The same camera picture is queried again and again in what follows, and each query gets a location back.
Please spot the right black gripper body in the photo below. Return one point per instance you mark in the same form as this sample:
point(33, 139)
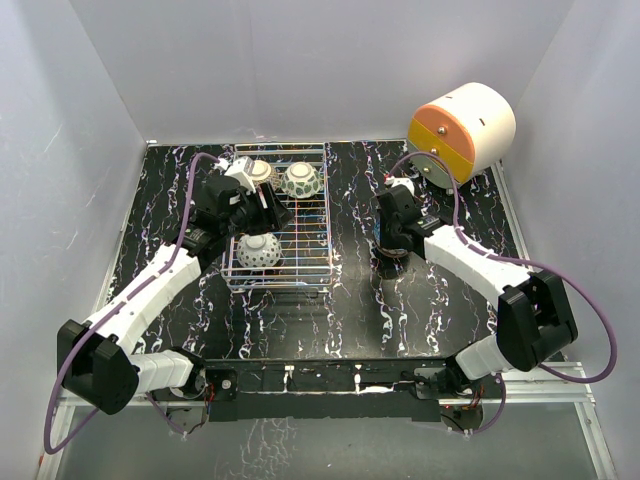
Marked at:
point(387, 229)

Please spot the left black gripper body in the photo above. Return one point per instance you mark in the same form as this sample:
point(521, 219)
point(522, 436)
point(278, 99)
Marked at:
point(251, 216)

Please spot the red lattice white bowl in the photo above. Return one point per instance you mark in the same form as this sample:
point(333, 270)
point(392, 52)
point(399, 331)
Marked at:
point(392, 253)

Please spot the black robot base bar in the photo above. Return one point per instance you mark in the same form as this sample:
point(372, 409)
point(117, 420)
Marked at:
point(410, 388)

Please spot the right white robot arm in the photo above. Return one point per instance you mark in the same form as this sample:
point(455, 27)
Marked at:
point(534, 317)

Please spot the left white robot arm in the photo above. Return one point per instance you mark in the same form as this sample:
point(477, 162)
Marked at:
point(97, 360)

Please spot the green spotted white bowl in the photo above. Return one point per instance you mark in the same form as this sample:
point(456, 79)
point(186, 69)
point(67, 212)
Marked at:
point(301, 180)

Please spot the black dotted white bowl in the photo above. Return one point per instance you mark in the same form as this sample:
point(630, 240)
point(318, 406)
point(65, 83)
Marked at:
point(259, 251)

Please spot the brown patterned bowl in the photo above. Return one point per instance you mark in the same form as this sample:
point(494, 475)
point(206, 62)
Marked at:
point(263, 172)

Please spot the round pastel drawer cabinet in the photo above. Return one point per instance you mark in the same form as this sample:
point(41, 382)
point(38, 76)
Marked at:
point(469, 128)

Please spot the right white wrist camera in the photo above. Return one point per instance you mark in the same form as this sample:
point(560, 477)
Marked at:
point(402, 182)

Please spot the white wire dish rack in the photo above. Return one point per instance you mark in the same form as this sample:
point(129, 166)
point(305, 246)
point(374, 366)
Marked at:
point(306, 261)

